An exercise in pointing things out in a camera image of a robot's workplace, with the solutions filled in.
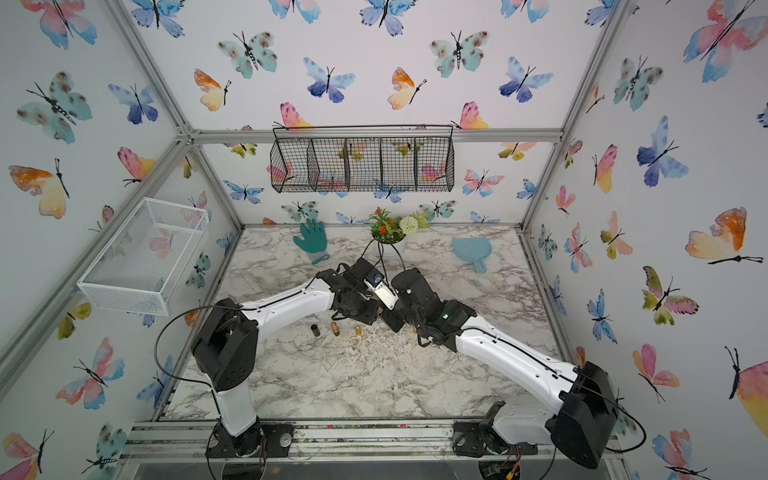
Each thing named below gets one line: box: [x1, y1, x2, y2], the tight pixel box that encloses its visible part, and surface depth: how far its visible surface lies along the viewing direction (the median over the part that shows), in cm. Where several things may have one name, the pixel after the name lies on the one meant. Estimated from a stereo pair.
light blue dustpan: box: [452, 238, 492, 275], surface depth 117 cm
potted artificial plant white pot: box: [368, 207, 429, 256], surface depth 102 cm
